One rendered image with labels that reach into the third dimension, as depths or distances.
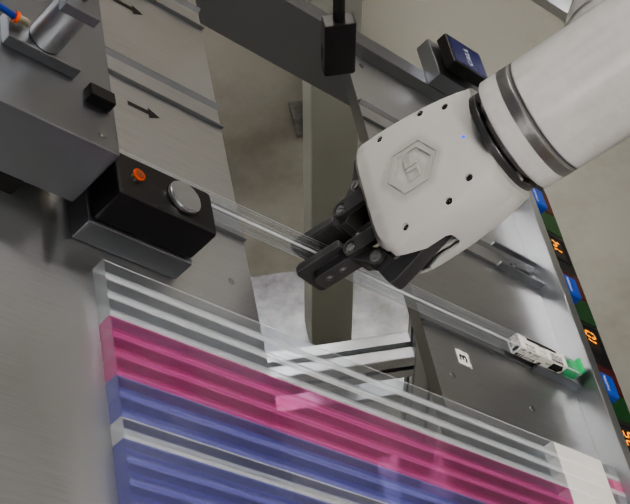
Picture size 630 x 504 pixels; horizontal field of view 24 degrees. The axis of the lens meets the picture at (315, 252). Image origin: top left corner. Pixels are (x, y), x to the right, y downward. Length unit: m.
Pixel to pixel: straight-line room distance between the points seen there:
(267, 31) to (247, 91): 1.21
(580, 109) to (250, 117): 1.55
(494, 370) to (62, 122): 0.46
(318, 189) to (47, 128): 1.05
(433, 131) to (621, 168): 1.44
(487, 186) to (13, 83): 0.32
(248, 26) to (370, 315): 0.96
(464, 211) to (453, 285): 0.23
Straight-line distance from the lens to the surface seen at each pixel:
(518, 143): 0.95
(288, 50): 1.31
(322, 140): 1.79
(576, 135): 0.95
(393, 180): 1.00
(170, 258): 0.90
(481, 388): 1.12
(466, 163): 0.97
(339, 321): 2.08
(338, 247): 1.02
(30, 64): 0.86
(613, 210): 2.36
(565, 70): 0.94
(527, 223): 1.34
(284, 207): 2.31
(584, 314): 1.38
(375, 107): 1.28
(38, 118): 0.83
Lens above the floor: 1.74
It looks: 50 degrees down
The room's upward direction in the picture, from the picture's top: straight up
